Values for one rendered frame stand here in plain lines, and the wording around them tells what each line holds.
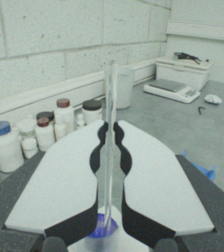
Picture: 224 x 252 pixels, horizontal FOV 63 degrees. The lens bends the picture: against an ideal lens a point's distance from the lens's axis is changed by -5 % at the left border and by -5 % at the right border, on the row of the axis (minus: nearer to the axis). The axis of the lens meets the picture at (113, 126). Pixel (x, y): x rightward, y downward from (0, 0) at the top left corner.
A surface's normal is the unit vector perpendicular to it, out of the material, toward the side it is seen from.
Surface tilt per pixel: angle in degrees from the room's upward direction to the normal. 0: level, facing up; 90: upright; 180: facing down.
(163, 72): 94
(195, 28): 90
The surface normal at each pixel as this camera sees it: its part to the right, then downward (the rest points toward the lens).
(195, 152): 0.04, -0.88
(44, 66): 0.81, 0.31
